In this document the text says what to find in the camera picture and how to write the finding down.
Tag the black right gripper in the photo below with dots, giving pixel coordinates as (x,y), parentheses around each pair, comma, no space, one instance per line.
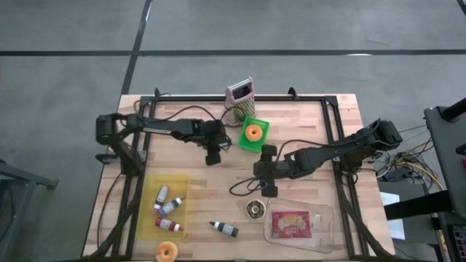
(269,169)

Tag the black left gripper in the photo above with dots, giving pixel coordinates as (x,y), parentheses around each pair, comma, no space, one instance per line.
(213,136)

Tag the pink frosted donut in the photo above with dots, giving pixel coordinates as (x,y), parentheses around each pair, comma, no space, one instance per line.
(248,132)

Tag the chocolate sprinkled donut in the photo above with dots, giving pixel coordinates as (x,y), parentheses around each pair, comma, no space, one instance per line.
(250,209)

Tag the purple dropper bottle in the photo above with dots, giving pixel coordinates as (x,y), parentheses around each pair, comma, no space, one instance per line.
(162,193)

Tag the violet candy color bottle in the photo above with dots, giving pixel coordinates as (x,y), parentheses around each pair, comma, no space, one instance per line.
(169,207)

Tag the red label candy color bottle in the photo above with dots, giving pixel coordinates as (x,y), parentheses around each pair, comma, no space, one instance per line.
(167,224)

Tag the orange frosted donut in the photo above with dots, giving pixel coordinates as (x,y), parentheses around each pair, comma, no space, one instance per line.
(173,247)

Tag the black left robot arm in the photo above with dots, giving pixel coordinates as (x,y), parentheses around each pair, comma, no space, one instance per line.
(164,127)

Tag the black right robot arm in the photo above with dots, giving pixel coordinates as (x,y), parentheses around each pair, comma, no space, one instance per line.
(338,149)

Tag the green plastic basket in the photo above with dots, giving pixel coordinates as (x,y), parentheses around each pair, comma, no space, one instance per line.
(244,143)

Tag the red snack packet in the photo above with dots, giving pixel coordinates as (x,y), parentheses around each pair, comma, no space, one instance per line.
(291,224)

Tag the black candy color bottle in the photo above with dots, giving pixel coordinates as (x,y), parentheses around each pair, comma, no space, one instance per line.
(226,229)

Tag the clear plastic tray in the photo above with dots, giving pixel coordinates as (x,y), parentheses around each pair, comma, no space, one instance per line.
(324,225)

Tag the yellow translucent plastic bin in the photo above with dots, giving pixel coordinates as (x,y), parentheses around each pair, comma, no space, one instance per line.
(145,218)

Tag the white paper sheet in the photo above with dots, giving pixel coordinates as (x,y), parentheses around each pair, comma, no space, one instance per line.
(391,202)

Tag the black flat bar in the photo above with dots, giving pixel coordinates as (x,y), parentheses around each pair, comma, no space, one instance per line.
(418,205)

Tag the black equipment stand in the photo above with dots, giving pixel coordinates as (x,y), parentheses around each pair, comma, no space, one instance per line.
(448,145)

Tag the grey metal cart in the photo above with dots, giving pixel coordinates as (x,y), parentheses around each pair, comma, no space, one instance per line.
(22,178)

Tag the blue crate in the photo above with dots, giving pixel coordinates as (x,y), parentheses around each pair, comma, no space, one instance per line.
(460,240)

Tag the black aluminium table frame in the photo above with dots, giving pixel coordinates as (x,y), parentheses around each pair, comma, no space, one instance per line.
(291,98)

